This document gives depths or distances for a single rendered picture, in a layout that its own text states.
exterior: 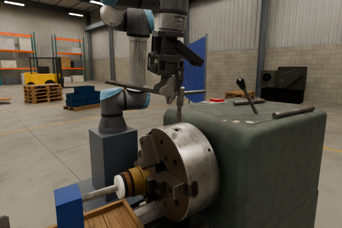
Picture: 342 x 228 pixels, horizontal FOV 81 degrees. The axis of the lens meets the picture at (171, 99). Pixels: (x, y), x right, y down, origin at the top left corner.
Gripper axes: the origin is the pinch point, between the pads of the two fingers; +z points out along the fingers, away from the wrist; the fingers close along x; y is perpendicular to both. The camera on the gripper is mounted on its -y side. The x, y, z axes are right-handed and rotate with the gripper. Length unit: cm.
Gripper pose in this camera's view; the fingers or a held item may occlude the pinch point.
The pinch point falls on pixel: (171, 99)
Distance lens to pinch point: 62.2
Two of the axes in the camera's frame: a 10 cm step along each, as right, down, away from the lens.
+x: 5.1, 3.1, -8.0
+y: -8.5, 0.8, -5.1
